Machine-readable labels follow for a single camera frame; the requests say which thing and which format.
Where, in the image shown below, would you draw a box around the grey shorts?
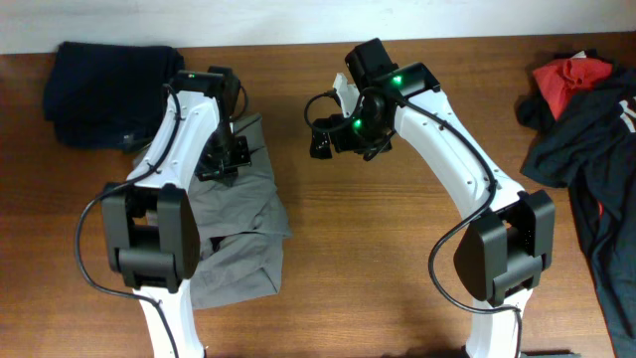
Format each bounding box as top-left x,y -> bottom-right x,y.
189,113 -> 292,310

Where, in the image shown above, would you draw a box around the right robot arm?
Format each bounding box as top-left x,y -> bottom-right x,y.
308,62 -> 556,357

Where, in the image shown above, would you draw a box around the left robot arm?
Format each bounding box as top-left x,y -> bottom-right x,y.
99,67 -> 251,357

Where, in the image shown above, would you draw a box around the folded navy blue garment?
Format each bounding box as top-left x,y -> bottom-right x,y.
43,42 -> 185,151

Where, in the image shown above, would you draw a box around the red garment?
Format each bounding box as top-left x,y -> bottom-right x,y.
533,58 -> 613,120

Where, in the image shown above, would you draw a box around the black printed t-shirt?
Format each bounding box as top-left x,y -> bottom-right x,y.
516,50 -> 635,357

